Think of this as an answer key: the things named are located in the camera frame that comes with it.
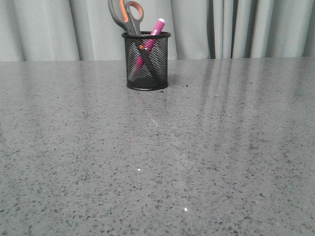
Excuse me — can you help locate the grey curtain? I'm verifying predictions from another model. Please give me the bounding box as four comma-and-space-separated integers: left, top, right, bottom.
0, 0, 315, 61

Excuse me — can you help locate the black mesh pen cup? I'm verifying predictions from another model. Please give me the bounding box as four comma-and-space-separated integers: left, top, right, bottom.
122, 31, 171, 91

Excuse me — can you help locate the pink highlighter pen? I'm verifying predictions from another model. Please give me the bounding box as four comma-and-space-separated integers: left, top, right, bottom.
132, 18, 165, 76

